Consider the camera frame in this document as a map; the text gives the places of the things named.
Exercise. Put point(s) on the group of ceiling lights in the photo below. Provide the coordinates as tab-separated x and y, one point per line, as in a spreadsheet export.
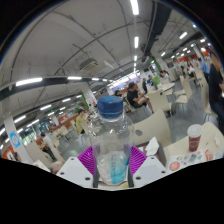
134	6

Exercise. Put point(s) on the red paper cup with lid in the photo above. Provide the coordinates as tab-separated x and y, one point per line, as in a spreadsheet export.
194	140

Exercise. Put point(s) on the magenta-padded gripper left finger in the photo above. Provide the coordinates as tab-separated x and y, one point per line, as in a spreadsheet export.
73	170

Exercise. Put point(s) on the beige chair with round hole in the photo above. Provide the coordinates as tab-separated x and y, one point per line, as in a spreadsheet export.
153	128

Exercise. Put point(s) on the clear blue-capped water bottle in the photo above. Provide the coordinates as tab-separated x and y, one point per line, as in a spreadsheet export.
110	133

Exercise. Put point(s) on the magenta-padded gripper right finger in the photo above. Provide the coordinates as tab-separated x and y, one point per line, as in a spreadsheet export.
150	170

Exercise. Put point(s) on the ceiling air conditioner unit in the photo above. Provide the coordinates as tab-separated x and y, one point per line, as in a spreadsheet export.
89	65

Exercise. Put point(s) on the white paper napkin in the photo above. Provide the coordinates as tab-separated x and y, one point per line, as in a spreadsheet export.
152	146

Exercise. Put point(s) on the pale pink bag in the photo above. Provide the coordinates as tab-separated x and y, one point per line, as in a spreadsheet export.
56	166

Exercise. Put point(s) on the group of beige chairs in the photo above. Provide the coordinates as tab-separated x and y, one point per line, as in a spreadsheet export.
160	100

